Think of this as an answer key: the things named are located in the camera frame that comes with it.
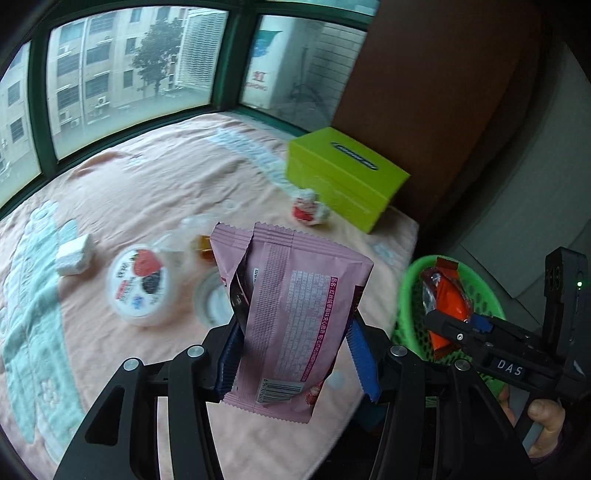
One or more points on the clear plastic cup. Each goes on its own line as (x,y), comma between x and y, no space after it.
(210,300)

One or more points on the brown wooden cabinet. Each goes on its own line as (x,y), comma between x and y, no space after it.
(438,92)

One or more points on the pink snack packet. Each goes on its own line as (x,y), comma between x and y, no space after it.
(295,314)

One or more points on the green plastic basket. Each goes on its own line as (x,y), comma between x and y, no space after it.
(411,295)

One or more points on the person's right hand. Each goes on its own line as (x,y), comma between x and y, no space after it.
(547,424)

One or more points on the tree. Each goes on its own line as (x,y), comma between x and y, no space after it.
(154,55)

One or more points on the green window frame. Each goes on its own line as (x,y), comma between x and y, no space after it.
(235,50)

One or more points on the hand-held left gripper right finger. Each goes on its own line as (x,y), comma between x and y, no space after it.
(364,364)

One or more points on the white foam block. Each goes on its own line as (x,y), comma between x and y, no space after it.
(74,256)

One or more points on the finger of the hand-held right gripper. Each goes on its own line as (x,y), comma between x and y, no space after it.
(481,324)
(450,327)

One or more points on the clear plastic wrapper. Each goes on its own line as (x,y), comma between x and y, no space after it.
(184,230)

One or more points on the amber jelly cup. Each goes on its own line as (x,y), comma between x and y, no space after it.
(203,247)

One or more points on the yellow-green tissue box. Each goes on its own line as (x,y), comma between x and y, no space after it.
(346,175)

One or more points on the red white wrapper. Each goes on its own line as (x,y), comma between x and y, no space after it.
(309,207)

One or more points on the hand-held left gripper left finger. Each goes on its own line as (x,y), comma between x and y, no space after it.
(229,364)

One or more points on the orange snack packet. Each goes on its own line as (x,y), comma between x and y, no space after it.
(450,295)

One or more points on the round yoghurt cup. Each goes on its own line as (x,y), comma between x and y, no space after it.
(138,286)

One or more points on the apartment building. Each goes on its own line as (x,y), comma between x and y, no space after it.
(87,64)

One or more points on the white louvred panel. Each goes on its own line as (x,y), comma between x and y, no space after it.
(201,46)

